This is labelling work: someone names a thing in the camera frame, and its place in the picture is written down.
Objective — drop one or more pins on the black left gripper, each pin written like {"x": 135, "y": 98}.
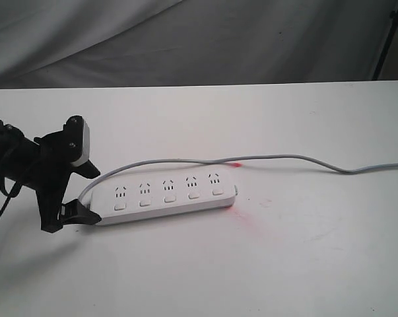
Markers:
{"x": 60, "y": 156}

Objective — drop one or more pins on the white five-outlet power strip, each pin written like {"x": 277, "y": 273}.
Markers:
{"x": 149, "y": 195}

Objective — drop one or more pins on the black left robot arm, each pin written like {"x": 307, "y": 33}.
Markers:
{"x": 18, "y": 158}

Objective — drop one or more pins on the grey backdrop cloth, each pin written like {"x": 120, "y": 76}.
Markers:
{"x": 74, "y": 44}

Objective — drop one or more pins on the black tripod stand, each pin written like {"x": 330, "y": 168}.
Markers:
{"x": 393, "y": 26}

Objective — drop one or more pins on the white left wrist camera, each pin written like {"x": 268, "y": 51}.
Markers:
{"x": 82, "y": 141}

